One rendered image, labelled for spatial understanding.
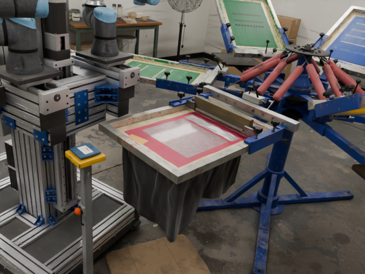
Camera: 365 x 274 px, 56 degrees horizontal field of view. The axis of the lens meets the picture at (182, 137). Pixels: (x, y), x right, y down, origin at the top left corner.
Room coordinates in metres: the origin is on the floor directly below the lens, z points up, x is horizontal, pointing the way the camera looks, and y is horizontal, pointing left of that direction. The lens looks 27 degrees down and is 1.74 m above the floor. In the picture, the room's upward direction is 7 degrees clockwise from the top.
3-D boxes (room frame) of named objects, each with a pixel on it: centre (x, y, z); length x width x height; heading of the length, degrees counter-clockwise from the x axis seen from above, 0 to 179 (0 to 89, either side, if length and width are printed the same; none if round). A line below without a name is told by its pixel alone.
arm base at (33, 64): (1.43, 0.72, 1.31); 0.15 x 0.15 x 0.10
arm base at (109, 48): (1.86, 0.48, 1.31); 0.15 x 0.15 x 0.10
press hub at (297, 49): (2.40, -0.78, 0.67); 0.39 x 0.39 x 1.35
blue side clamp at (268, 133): (1.61, -0.42, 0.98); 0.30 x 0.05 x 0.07; 137
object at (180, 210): (1.45, -0.17, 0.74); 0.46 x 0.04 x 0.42; 137
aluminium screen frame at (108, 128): (1.63, -0.06, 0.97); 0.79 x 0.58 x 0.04; 137
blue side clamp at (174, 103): (1.99, -0.02, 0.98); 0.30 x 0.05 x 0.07; 137
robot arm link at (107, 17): (1.87, 0.48, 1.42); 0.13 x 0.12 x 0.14; 37
